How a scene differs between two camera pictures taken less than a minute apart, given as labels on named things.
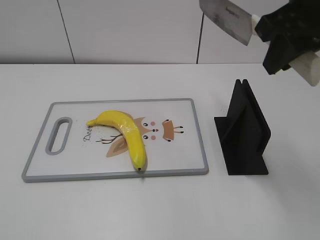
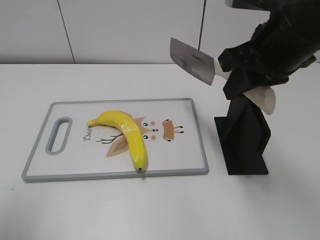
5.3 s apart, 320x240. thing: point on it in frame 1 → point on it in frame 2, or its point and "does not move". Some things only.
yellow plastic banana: x=120 y=120 does not move
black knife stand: x=244 y=133 does not move
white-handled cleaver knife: x=241 y=24 → x=204 y=68
